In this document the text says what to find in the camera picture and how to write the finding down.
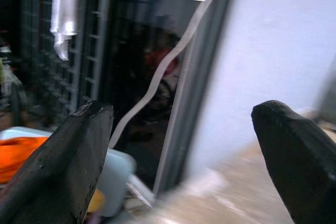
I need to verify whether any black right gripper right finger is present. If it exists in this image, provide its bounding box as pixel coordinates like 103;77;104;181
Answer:
251;100;336;224

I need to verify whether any orange garment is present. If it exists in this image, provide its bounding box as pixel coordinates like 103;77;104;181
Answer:
0;136;52;184

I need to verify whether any dark metal window grille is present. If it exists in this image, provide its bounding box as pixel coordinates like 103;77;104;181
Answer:
18;0;111;120

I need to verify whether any yellow plastic item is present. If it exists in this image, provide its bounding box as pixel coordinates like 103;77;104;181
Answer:
87;189;106;214

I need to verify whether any grey sliding door frame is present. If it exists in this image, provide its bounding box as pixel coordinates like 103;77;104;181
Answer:
153;0;238;196

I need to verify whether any light blue plastic laundry basket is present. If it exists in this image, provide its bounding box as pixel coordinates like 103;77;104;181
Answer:
0;126;137;218

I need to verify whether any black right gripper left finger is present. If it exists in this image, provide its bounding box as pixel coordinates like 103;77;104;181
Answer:
0;100;114;224

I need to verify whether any white hanging garment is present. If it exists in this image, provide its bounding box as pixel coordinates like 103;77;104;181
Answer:
49;0;79;61

